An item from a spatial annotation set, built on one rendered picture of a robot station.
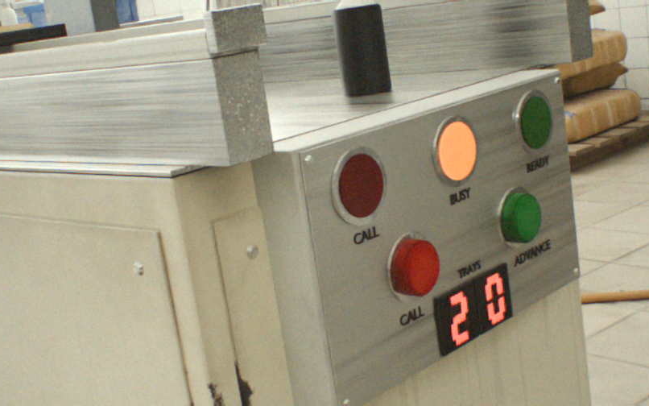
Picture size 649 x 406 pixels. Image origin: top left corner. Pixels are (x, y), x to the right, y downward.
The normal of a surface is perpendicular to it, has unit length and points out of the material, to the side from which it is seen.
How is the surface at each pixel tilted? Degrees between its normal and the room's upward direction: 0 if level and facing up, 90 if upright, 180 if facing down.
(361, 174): 90
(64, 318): 90
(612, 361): 0
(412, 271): 90
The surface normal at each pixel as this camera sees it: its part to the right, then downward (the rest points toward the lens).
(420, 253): 0.71, 0.04
